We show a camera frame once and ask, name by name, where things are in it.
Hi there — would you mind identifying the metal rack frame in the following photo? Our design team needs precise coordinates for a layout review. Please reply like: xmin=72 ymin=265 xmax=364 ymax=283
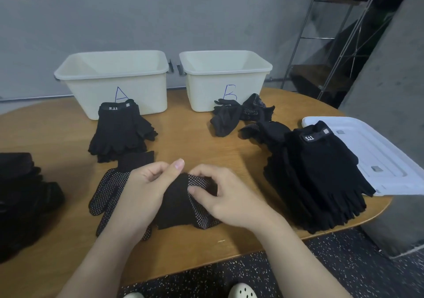
xmin=281 ymin=0 xmax=398 ymax=109

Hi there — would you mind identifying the person's left hand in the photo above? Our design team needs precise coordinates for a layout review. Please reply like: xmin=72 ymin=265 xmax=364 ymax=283
xmin=109 ymin=158 xmax=186 ymax=242

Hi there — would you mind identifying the white plastic bin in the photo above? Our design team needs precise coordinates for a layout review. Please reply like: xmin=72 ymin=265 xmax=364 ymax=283
xmin=179 ymin=50 xmax=273 ymax=113
xmin=54 ymin=50 xmax=170 ymax=120

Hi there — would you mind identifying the stack of black gloves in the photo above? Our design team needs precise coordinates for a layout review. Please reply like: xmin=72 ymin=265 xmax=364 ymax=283
xmin=0 ymin=152 xmax=66 ymax=264

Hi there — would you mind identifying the grey wall pipe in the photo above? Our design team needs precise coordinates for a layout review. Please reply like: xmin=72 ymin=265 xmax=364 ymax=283
xmin=0 ymin=94 xmax=74 ymax=103

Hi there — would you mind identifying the person's right forearm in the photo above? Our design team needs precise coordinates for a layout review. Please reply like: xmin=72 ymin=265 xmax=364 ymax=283
xmin=255 ymin=218 xmax=352 ymax=298

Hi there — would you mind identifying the person's left forearm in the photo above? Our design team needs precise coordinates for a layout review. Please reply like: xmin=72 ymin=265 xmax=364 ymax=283
xmin=58 ymin=227 xmax=150 ymax=298

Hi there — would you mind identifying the black fingerless glove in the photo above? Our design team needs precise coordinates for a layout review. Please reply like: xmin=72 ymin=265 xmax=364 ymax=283
xmin=88 ymin=99 xmax=159 ymax=163
xmin=265 ymin=121 xmax=376 ymax=234

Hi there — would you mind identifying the white flat tray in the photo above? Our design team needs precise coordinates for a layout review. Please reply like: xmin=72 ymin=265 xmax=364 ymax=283
xmin=301 ymin=116 xmax=424 ymax=196

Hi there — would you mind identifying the black strapped glove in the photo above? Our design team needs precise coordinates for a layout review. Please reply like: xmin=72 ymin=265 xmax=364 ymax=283
xmin=88 ymin=99 xmax=159 ymax=163

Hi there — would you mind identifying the person's right white shoe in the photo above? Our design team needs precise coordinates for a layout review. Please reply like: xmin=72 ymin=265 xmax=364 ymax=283
xmin=228 ymin=283 xmax=258 ymax=298

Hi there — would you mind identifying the pile of black gloves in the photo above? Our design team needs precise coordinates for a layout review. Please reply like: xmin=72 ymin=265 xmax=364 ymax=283
xmin=211 ymin=94 xmax=292 ymax=151
xmin=0 ymin=152 xmax=66 ymax=264

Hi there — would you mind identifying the person's right hand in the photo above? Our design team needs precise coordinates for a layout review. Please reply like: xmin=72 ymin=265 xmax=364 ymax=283
xmin=187 ymin=164 xmax=282 ymax=236

